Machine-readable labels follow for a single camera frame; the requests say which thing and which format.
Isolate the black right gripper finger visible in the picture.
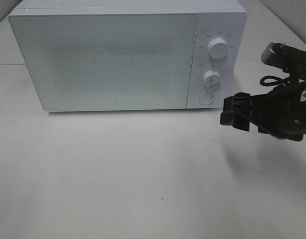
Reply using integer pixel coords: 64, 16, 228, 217
220, 110, 250, 131
223, 92, 251, 112

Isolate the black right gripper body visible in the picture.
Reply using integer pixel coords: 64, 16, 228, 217
250, 86, 305, 141

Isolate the round white door button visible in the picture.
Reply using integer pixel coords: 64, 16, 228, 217
199, 93, 215, 106

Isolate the white microwave knob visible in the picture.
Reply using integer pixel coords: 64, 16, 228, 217
203, 70, 221, 88
207, 37, 228, 60

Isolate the white microwave door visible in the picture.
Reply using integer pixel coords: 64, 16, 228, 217
9, 14, 197, 112

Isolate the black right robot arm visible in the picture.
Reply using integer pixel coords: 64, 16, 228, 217
220, 82, 306, 141

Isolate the white microwave oven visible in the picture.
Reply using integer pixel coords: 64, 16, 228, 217
8, 0, 247, 112

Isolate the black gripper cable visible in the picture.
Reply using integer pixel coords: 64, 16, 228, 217
260, 74, 301, 88

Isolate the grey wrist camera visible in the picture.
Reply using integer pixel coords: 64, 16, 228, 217
261, 42, 306, 81

